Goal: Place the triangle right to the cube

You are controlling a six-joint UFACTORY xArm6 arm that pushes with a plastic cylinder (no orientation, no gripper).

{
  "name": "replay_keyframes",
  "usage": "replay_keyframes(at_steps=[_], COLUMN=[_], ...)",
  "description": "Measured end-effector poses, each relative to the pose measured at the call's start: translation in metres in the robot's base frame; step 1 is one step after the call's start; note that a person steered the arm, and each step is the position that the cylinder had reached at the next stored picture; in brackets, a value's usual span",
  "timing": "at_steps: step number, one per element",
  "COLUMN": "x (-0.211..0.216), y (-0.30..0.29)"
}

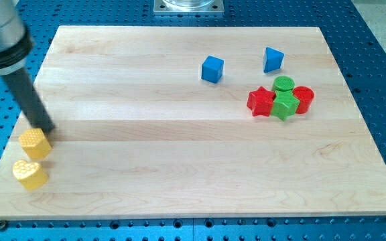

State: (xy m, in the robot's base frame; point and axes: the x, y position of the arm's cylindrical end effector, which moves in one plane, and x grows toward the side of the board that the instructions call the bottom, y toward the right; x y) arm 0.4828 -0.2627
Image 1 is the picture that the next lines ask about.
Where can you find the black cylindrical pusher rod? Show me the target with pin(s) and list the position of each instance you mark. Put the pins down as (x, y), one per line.
(27, 98)

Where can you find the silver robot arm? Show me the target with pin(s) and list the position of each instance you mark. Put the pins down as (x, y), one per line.
(15, 45)

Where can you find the blue cube block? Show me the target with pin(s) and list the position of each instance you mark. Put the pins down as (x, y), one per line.
(212, 69)

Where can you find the blue triangle block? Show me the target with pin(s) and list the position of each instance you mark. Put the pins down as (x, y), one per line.
(272, 59)

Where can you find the yellow hexagon block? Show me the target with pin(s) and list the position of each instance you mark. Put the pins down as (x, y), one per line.
(35, 143)

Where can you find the yellow heart block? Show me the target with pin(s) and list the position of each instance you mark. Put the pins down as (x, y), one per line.
(30, 174)

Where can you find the light wooden board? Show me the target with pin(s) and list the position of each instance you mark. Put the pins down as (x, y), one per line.
(140, 135)

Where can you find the red star block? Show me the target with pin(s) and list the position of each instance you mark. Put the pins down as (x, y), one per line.
(260, 101)

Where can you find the green cylinder block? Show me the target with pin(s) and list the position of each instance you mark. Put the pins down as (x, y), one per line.
(283, 83)

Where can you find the green star block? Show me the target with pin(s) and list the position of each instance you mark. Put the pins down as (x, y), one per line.
(285, 104)

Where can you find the red cylinder block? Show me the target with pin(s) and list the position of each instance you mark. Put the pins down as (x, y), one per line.
(305, 95)

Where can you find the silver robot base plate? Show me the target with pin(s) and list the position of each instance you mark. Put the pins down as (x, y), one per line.
(188, 6)

